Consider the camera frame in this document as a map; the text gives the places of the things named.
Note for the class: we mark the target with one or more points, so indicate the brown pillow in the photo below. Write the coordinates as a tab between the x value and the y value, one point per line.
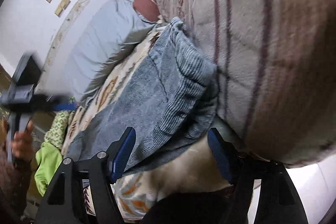
145	10

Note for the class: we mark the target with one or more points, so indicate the person's left hand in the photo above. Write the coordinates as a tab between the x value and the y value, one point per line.
22	142

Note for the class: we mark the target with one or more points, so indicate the person's left forearm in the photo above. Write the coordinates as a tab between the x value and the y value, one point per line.
11	187

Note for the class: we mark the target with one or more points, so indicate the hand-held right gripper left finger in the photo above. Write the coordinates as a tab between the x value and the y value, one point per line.
123	153

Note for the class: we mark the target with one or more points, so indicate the blue denim pants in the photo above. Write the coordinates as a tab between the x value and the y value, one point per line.
157	98

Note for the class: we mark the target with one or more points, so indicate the leaf print fleece blanket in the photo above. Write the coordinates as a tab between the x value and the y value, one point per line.
136	197

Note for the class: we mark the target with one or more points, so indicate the grey pillow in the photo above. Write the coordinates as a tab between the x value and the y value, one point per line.
99	37

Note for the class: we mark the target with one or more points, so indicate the green checkered cloth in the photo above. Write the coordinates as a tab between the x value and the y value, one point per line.
57	127

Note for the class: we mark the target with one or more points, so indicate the beige wall switch plate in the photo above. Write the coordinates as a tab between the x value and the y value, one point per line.
62	6

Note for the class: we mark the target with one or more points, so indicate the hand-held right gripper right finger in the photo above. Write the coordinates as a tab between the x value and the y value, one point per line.
221	159

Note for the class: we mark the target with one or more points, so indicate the striped beige quilt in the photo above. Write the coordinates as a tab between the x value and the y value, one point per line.
262	43

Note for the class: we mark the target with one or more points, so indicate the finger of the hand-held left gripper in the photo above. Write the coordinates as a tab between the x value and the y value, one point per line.
63	106

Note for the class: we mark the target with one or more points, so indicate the bright green cloth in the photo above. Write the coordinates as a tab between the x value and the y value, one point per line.
48	163

